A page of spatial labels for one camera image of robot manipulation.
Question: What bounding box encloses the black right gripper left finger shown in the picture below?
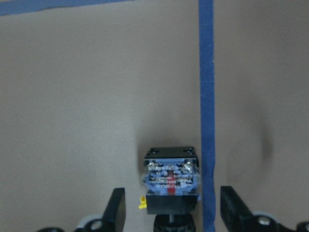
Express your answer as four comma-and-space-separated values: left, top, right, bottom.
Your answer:
36, 187, 126, 232

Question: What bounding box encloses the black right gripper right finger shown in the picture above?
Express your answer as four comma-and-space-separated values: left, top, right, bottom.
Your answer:
220, 186, 309, 232

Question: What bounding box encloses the yellow push button switch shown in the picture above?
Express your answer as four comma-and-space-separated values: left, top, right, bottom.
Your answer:
139, 146, 200, 232

